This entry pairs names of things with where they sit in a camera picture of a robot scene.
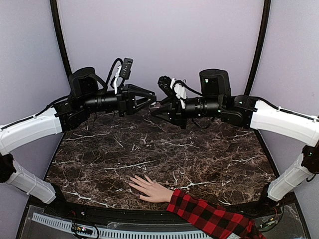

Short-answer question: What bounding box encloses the mannequin hand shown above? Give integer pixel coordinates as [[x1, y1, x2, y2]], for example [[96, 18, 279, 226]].
[[129, 175, 173, 203]]

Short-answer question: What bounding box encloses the black left frame post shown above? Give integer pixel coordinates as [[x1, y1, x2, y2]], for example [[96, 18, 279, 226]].
[[50, 0, 72, 77]]

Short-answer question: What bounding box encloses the black right frame post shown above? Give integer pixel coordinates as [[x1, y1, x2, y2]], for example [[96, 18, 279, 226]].
[[244, 0, 271, 96]]

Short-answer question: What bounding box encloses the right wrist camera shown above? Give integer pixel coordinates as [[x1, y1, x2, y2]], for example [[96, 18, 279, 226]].
[[158, 76, 187, 109]]

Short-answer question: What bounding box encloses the red plaid sleeve forearm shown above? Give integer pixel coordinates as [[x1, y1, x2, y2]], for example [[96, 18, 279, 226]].
[[166, 189, 265, 239]]

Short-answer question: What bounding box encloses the small green circuit board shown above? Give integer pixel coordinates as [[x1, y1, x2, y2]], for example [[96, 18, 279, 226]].
[[71, 224, 93, 235]]

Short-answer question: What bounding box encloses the black front table rail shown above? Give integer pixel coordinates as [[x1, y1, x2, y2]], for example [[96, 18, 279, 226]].
[[57, 200, 262, 225]]

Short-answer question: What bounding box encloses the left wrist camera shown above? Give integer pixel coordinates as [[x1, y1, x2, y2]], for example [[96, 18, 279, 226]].
[[111, 58, 134, 94]]

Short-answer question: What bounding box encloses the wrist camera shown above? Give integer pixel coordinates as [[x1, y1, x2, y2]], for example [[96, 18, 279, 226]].
[[158, 76, 187, 109], [111, 58, 134, 94]]

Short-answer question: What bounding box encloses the right wiring board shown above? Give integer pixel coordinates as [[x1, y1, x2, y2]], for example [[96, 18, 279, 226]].
[[259, 217, 282, 232]]

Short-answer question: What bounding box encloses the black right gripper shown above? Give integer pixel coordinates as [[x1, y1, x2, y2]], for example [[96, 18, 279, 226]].
[[151, 95, 223, 129]]

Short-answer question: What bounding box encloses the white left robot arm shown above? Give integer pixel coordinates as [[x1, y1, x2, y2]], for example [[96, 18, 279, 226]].
[[0, 67, 156, 217]]

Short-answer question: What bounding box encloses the black frame post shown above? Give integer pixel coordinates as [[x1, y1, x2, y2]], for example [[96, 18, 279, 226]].
[[244, 0, 271, 96], [50, 0, 72, 77]]

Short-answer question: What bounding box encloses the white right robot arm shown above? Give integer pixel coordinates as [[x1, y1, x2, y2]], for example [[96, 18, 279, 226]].
[[150, 69, 319, 216]]

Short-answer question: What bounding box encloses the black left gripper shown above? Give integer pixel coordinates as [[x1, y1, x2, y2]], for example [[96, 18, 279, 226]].
[[81, 83, 157, 117]]

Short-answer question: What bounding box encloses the grey slotted cable duct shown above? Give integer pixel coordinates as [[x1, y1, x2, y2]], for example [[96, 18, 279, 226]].
[[31, 213, 210, 239]]

